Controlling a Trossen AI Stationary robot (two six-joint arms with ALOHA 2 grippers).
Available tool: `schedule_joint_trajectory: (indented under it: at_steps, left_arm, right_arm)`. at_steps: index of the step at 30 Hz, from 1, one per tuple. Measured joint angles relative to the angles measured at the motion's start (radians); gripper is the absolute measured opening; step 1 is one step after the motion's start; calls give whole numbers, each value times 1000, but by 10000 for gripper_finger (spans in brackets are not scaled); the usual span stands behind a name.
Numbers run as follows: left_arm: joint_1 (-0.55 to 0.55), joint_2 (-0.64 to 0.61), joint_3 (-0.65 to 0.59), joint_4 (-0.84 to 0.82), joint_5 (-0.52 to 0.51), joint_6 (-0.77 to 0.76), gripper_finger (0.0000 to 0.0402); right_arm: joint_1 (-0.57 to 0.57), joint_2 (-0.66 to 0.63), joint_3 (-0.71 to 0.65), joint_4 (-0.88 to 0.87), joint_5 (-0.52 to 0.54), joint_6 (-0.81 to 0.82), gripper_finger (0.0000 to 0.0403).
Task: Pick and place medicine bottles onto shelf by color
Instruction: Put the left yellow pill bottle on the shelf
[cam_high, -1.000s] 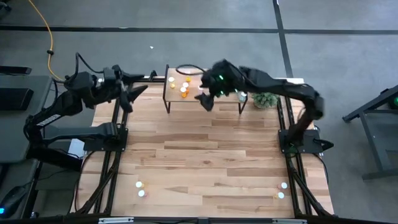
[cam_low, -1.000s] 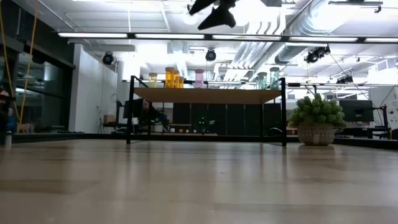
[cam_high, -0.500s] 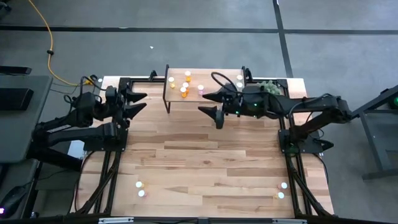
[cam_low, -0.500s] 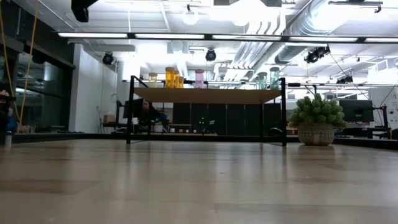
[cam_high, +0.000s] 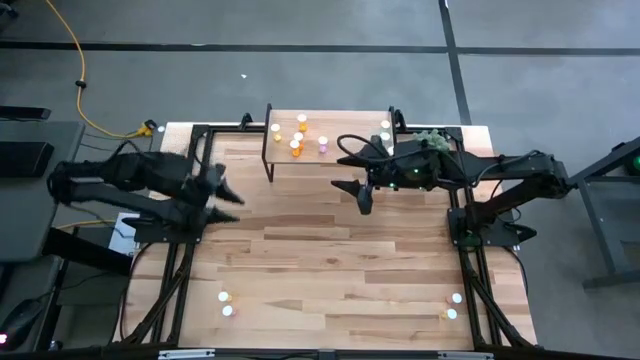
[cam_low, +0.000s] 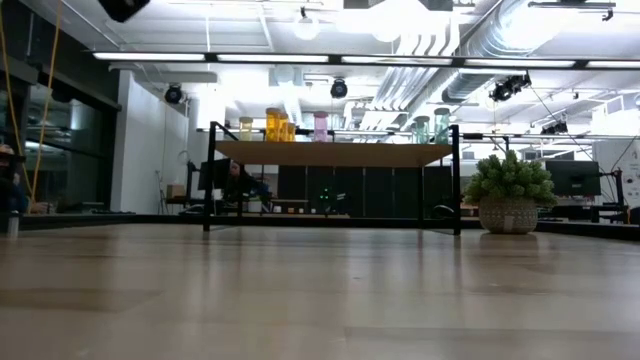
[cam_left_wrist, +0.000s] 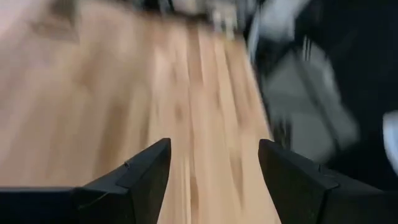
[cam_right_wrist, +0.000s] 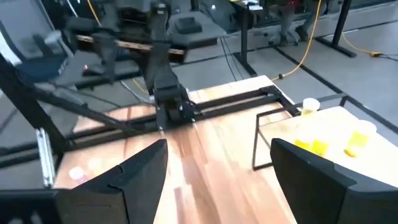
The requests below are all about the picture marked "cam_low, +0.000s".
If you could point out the black aluminium rig frame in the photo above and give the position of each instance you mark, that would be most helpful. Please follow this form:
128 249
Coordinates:
150 219

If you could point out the amber medicine bottle white cap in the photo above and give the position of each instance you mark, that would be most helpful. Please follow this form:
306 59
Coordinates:
291 132
284 129
272 127

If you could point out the small white cylinder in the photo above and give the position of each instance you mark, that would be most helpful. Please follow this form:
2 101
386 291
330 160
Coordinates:
13 225

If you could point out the pale yellow medicine bottle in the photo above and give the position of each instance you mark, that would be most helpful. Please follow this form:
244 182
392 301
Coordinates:
245 130

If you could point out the wooden shelf black metal frame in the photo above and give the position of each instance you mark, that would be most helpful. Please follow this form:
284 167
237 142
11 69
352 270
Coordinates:
330 153

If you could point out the silver ventilation duct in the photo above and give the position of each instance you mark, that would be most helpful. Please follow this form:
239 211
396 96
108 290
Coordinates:
465 85

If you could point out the person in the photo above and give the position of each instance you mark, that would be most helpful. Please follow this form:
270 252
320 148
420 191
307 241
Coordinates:
237 185
10 195

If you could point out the black beam with light strips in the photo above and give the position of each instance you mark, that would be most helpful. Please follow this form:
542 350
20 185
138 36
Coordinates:
272 58

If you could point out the pink medicine bottle white cap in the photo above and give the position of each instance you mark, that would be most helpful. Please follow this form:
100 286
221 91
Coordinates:
320 127

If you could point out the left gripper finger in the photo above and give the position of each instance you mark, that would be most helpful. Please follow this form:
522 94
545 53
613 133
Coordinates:
122 9

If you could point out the black computer monitor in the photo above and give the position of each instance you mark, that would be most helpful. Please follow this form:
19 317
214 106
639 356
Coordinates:
572 177
222 175

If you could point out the white globe ceiling lamp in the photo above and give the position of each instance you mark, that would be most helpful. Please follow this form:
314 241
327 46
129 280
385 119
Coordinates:
306 29

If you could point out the dark cabinet row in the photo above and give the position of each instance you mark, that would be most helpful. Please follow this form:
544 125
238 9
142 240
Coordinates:
380 192

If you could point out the black hanging camera cluster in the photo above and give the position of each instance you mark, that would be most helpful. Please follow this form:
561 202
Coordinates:
555 128
502 91

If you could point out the cardboard box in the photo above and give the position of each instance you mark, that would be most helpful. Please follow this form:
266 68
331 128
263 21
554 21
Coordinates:
176 191

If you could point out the green plant in woven pot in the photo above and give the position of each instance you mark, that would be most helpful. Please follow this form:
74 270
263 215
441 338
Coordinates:
507 182

